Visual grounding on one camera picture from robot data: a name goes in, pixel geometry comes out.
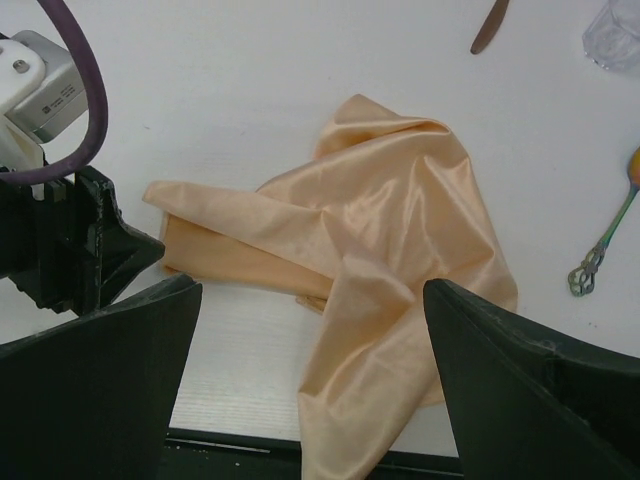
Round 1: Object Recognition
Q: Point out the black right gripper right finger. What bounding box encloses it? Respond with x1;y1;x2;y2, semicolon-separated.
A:
423;279;639;479

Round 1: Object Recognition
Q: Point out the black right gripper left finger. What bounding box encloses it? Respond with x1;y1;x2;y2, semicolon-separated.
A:
1;275;203;479

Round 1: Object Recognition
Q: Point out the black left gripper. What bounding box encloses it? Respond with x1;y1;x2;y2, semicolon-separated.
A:
1;167;165;314

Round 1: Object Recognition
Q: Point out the peach satin cloth napkin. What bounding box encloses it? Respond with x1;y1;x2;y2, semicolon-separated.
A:
144;95;518;479

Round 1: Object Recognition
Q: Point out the iridescent gold spoon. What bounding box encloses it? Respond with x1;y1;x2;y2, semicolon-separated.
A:
567;149;639;298

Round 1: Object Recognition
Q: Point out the clear drinking glass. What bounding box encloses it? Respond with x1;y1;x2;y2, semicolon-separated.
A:
582;0;639;72

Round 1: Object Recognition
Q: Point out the copper table knife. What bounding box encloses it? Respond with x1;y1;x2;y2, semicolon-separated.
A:
470;0;510;55

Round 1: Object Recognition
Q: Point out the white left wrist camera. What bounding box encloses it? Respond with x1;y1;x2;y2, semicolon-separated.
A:
1;30;88;171

